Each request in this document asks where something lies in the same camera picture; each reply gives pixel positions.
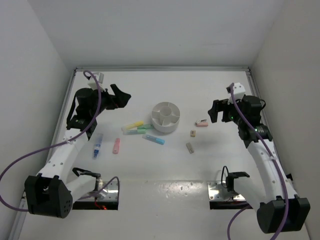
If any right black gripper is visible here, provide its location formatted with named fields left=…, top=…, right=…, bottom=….
left=208, top=96, right=245, bottom=126

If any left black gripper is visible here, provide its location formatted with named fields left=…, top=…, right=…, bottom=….
left=89, top=84, right=130, bottom=117

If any pink white mini stapler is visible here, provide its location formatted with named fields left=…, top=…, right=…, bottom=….
left=195, top=119, right=209, bottom=128

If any yellow highlighter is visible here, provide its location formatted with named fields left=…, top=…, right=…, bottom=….
left=121, top=121, right=144, bottom=131

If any light green highlighter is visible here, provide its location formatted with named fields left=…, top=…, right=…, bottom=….
left=137, top=124, right=154, bottom=130

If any white round compartment organizer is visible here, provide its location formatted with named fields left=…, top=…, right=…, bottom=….
left=151, top=102, right=181, bottom=134

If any blue highlighter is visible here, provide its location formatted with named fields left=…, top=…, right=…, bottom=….
left=142, top=134, right=165, bottom=145

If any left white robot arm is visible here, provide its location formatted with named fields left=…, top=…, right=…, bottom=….
left=24, top=84, right=131, bottom=219

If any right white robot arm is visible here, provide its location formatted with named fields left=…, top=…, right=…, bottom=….
left=208, top=95, right=311, bottom=234

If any yellow small eraser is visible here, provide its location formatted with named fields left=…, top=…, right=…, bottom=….
left=190, top=130, right=196, bottom=137

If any green clear-cap highlighter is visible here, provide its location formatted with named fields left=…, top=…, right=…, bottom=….
left=123, top=128, right=147, bottom=135

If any beige long eraser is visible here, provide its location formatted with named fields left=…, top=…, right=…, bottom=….
left=186, top=142, right=195, bottom=154

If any pink highlighter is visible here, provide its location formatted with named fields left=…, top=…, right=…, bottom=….
left=112, top=138, right=121, bottom=154

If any blue glue pen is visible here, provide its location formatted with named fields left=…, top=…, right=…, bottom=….
left=92, top=133, right=104, bottom=159

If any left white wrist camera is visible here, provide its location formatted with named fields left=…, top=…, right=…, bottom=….
left=87, top=72, right=105, bottom=90

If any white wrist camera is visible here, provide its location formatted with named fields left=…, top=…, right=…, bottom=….
left=87, top=72, right=105, bottom=90
left=226, top=82, right=246, bottom=101

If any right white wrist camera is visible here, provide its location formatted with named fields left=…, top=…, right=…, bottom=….
left=226, top=82, right=246, bottom=101

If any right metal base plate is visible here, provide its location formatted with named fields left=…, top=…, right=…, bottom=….
left=207, top=180, right=246, bottom=202

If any metal base plate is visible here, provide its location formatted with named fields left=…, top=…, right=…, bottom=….
left=78, top=179, right=119, bottom=202
left=207, top=180, right=246, bottom=202

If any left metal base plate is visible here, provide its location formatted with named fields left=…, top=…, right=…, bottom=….
left=78, top=179, right=119, bottom=202

